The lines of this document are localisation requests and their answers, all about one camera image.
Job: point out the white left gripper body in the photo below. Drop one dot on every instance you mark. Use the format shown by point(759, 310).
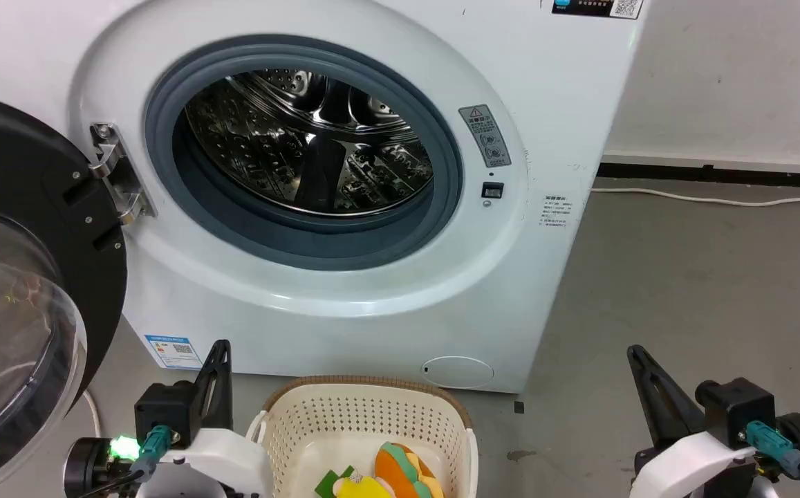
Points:
point(216, 456)

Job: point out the stainless steel washer drum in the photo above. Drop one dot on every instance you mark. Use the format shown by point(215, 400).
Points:
point(303, 152)

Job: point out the orange and green plush toy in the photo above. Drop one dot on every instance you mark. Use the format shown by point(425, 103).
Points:
point(406, 474)

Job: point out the grey warning sticker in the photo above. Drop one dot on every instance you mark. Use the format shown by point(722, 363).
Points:
point(485, 135)

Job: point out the blue energy label sticker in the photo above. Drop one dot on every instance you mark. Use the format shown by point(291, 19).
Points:
point(173, 351)

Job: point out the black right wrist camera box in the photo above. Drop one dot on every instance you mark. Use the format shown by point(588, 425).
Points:
point(735, 411)

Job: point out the black baseboard strip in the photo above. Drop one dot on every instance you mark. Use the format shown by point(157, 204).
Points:
point(718, 173)

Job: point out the oval filter cover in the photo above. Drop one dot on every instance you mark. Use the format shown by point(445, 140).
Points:
point(458, 371)

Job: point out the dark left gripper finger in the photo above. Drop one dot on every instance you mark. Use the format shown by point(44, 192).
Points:
point(209, 387)
point(227, 387)

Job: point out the white front-load washing machine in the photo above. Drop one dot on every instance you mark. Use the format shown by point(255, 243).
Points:
point(344, 325)

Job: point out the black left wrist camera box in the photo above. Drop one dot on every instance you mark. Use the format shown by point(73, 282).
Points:
point(164, 411)

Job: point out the chrome door hinge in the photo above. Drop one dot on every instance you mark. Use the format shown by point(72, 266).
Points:
point(117, 176)

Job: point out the grey rubber door gasket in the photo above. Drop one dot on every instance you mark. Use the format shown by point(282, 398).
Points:
point(234, 228)

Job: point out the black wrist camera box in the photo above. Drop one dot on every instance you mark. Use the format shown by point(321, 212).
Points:
point(164, 411)
point(735, 411)

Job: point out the black washer door, clear glass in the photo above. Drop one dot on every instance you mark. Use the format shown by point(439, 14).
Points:
point(5, 277)

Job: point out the black door latch socket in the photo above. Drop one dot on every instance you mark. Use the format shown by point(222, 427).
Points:
point(492, 190)

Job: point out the cream perforated laundry basket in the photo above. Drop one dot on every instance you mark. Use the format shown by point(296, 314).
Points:
point(365, 422)

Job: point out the black QR code sticker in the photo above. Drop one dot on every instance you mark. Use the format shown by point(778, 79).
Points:
point(597, 7)

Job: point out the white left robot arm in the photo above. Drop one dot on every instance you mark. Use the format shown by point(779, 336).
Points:
point(182, 491)

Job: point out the yellow and green plush toy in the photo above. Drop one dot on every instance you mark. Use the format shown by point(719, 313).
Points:
point(361, 488)

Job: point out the small printed text sticker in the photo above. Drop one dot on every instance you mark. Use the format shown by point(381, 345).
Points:
point(556, 210)

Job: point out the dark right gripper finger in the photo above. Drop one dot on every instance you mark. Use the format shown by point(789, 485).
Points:
point(680, 404)
point(652, 401)

